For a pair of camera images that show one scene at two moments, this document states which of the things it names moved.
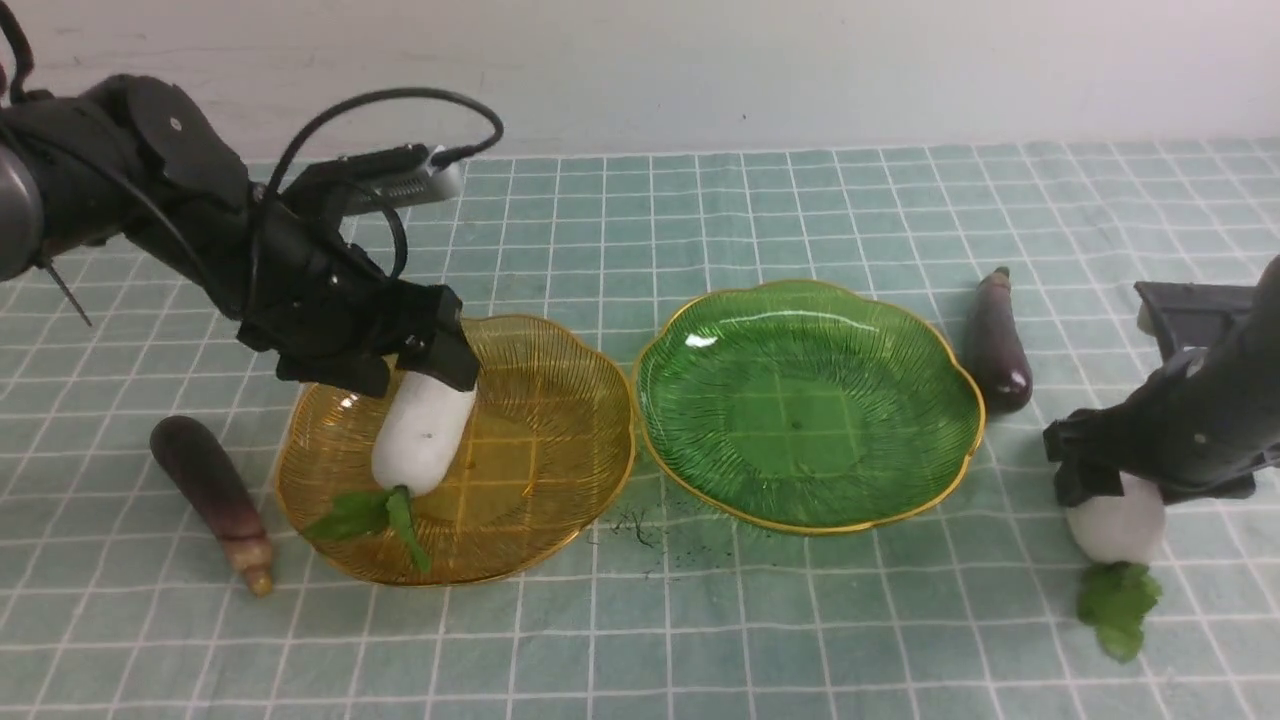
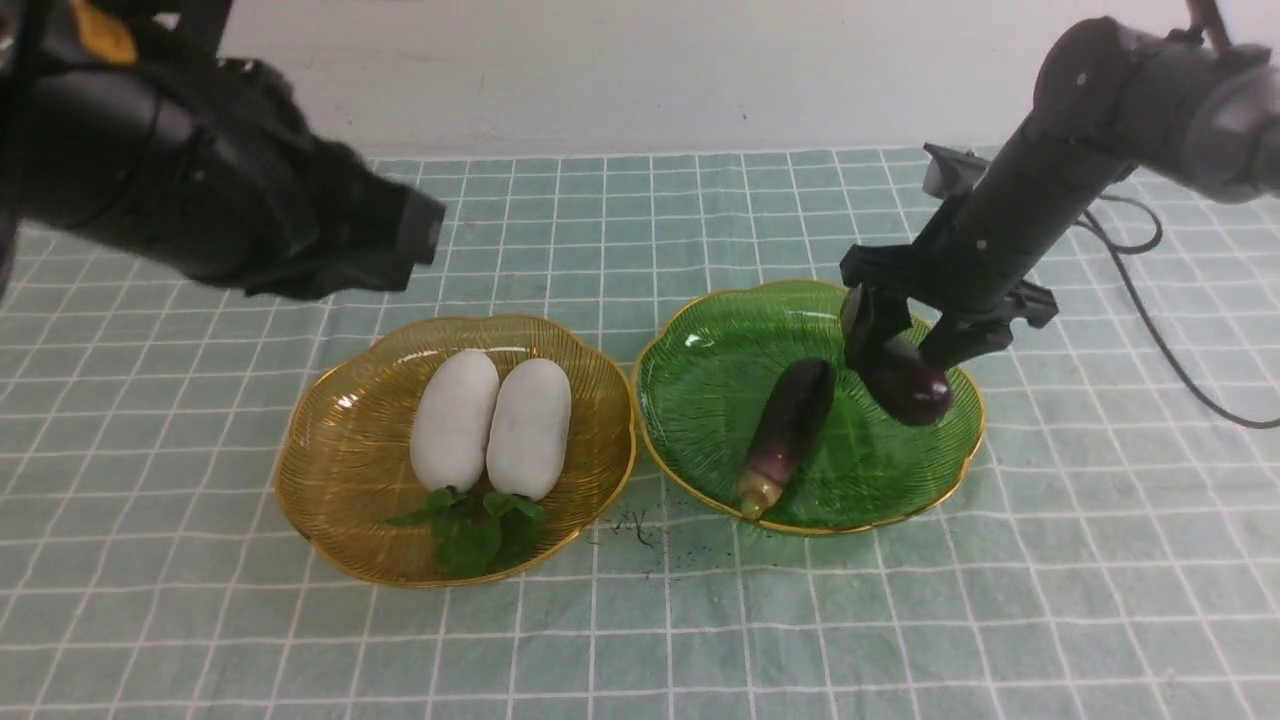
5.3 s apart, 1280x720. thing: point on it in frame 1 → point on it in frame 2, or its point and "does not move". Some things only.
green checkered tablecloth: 112,609 does not move
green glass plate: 805,407 does not move
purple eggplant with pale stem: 206,472 → 796,411
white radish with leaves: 421,432 → 452,421
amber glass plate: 550,446 does not move
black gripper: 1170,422 → 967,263
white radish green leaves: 1120,541 → 527,436
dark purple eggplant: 996,357 → 906,383
